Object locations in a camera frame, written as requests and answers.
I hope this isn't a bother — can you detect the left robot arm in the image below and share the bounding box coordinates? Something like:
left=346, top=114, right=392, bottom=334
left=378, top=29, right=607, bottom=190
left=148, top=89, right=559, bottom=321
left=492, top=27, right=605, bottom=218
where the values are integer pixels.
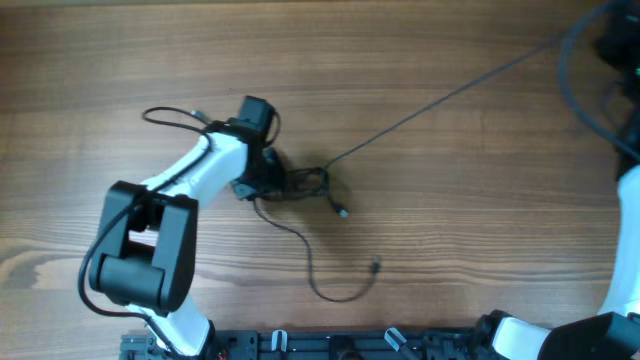
left=77, top=96, right=285, bottom=359

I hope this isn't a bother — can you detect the left camera black cable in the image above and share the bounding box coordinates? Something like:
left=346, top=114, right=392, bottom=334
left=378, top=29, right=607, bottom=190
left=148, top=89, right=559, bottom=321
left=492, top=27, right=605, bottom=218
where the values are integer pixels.
left=76, top=105, right=216, bottom=357

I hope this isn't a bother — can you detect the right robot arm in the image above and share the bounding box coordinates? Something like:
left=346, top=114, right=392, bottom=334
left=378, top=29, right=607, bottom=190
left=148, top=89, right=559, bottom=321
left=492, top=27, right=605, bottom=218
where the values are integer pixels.
left=467, top=1, right=639, bottom=359

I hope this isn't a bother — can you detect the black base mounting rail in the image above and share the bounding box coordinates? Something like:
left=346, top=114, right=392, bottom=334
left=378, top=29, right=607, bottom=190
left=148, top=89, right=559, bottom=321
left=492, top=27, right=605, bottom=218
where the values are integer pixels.
left=119, top=327, right=496, bottom=360

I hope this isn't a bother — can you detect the thick black USB cable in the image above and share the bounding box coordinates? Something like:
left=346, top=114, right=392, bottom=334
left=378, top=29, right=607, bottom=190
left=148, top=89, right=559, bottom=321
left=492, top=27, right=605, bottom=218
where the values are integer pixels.
left=269, top=37, right=566, bottom=219

